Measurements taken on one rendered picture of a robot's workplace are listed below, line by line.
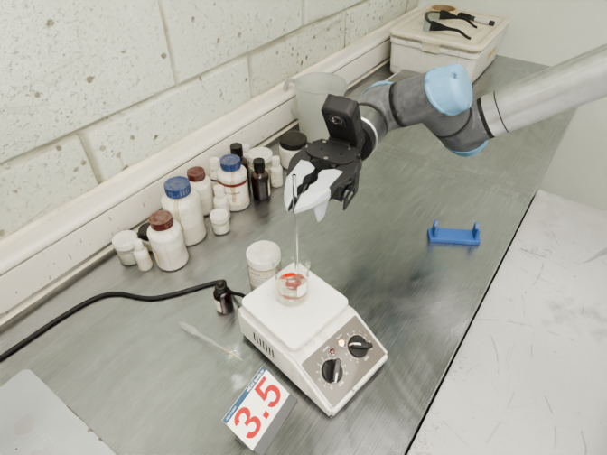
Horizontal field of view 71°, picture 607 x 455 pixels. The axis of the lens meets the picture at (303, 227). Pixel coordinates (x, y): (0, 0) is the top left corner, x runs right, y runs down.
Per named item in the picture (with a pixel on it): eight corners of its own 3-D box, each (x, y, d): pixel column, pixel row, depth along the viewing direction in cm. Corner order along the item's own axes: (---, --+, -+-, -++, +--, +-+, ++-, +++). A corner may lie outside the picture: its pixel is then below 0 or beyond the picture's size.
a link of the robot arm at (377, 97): (401, 70, 73) (359, 85, 79) (379, 97, 66) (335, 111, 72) (416, 111, 77) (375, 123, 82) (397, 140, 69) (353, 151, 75)
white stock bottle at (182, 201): (209, 222, 90) (198, 171, 81) (204, 246, 84) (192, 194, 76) (174, 223, 89) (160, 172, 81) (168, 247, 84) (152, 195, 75)
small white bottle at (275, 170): (282, 180, 101) (280, 153, 96) (284, 187, 99) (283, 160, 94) (269, 181, 101) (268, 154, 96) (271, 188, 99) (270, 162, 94)
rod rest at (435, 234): (476, 234, 87) (481, 220, 85) (480, 246, 85) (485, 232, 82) (426, 230, 88) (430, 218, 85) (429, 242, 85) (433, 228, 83)
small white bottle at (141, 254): (146, 273, 79) (137, 247, 75) (135, 269, 80) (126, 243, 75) (155, 264, 81) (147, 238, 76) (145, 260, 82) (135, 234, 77)
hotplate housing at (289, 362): (387, 362, 66) (395, 332, 60) (331, 422, 59) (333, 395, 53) (288, 283, 77) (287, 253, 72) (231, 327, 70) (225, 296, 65)
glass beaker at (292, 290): (315, 289, 66) (316, 252, 60) (301, 315, 62) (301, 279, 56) (280, 277, 67) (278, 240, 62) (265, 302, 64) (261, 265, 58)
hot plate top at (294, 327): (350, 304, 64) (351, 301, 63) (294, 355, 58) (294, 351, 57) (295, 263, 70) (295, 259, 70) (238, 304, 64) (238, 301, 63)
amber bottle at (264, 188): (259, 203, 94) (256, 167, 88) (249, 195, 96) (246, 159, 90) (274, 196, 96) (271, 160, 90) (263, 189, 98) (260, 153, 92)
